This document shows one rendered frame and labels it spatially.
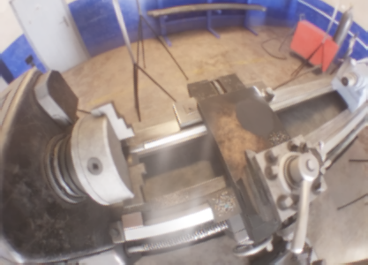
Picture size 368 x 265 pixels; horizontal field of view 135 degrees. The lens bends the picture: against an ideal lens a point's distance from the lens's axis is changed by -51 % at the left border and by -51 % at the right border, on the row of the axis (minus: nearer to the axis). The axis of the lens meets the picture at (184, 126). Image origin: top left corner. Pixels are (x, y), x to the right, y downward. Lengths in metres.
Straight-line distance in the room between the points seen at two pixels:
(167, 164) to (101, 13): 3.00
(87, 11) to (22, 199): 3.18
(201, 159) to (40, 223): 0.69
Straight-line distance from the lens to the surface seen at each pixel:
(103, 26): 3.37
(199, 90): 0.81
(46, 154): 0.45
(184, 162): 0.77
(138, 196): 0.38
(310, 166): 0.35
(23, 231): 0.38
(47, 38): 3.69
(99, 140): 0.32
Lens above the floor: 1.45
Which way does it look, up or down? 59 degrees down
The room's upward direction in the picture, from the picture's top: 6 degrees counter-clockwise
